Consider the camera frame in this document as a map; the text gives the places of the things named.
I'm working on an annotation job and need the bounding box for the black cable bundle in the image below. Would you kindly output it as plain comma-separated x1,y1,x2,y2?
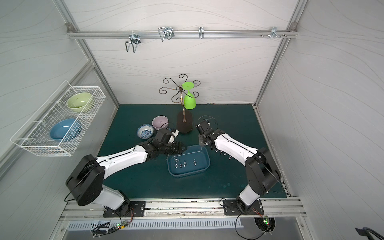
91,209,134,237

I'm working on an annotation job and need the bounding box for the metal double hook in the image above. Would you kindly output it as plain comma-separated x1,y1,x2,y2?
158,27,175,42
125,32,141,53

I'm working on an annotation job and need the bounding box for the blue plastic storage box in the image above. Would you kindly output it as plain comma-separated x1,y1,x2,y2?
167,145,211,178

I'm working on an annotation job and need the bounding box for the green plastic goblet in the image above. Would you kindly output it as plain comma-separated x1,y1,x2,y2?
182,82,196,110

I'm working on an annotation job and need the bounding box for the blue floral ceramic bowl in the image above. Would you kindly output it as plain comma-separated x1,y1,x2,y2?
137,124,154,140

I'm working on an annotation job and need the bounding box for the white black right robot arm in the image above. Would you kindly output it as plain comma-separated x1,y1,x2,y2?
199,130,281,209

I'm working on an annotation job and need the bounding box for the light green bowl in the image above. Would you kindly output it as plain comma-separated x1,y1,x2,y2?
67,92,94,113

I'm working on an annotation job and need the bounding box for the white slotted cable duct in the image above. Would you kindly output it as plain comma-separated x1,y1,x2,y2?
67,218,244,231

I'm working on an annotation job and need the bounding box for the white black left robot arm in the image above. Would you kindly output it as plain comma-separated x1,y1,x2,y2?
66,138,187,210

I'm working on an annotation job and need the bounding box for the white wire wall basket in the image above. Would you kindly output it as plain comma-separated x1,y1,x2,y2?
10,81,106,157

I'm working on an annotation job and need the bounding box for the aluminium top rail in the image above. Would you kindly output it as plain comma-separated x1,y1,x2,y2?
68,29,299,40

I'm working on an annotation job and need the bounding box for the pink ceramic bowl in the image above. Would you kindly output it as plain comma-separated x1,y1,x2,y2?
152,116,169,130

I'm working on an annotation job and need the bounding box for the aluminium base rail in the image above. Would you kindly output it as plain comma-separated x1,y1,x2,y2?
60,197,307,221

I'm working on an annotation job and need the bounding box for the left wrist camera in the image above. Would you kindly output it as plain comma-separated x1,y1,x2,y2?
155,128,179,145

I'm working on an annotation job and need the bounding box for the metal hook bracket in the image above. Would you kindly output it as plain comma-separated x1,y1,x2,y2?
260,27,287,39

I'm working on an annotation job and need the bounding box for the copper cup tree stand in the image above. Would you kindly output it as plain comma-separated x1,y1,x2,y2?
159,74,201,134

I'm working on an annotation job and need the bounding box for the metal single hook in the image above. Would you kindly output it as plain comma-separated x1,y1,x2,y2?
198,27,204,39

